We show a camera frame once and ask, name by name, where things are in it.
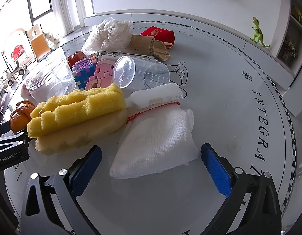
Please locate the pale yellow sponge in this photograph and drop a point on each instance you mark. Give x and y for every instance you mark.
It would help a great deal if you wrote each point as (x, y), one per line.
(77, 137)

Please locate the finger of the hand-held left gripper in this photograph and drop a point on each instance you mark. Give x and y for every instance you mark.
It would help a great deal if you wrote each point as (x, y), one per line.
(3, 129)
(18, 143)

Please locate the clear plastic measuring cup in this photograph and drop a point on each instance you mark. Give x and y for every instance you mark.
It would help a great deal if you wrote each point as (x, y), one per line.
(146, 72)

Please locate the orange wooden toy chair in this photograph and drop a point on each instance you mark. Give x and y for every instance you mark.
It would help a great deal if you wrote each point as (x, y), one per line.
(39, 45)

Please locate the white printed wrapper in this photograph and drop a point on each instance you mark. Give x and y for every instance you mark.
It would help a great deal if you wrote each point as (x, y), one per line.
(109, 55)

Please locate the white shelf unit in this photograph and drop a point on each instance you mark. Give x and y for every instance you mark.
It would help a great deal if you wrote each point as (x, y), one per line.
(298, 73)

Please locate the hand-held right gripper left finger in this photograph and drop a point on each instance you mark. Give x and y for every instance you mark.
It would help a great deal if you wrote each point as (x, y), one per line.
(86, 169)

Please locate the yellow toy figure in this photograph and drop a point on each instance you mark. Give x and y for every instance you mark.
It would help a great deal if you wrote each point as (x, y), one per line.
(298, 13)

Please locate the dried flowers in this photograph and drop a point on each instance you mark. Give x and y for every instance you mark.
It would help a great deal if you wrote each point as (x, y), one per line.
(289, 49)

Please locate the wooden toy car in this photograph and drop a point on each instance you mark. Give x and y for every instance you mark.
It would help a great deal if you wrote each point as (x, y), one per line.
(15, 74)

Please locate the orange tangerine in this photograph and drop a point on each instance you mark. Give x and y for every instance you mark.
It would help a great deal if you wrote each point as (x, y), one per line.
(20, 117)

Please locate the pink plastic toy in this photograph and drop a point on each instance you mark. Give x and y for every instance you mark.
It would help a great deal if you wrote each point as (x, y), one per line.
(102, 72)

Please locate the brown ribbed round object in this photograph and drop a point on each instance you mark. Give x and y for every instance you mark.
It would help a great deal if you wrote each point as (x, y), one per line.
(76, 57)

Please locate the clear plastic bag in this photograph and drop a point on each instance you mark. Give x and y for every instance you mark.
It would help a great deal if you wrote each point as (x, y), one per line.
(109, 35)

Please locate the multicolour foam puzzle cube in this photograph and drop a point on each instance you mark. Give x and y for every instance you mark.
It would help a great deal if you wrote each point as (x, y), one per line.
(82, 71)

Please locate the red packet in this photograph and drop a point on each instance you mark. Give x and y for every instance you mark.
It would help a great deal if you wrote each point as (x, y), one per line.
(158, 33)

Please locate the clear plastic jar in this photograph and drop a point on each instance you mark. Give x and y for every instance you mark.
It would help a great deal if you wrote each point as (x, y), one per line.
(50, 78)

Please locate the crumpled corrugated cardboard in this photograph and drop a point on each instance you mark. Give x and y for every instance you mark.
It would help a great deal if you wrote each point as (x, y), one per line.
(146, 45)

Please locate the white knit glove red trim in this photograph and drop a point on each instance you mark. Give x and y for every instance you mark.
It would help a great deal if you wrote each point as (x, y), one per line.
(153, 139)

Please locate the white arched toy shelf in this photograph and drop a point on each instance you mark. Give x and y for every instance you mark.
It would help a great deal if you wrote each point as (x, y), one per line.
(17, 51)

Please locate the white curtains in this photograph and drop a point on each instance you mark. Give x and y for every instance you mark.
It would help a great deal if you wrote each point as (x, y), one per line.
(67, 5)

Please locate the green dinosaur toy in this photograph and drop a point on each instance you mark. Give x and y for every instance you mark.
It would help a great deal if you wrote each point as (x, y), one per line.
(257, 33)

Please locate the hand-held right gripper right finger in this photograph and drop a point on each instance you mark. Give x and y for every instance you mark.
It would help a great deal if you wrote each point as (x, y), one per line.
(217, 169)

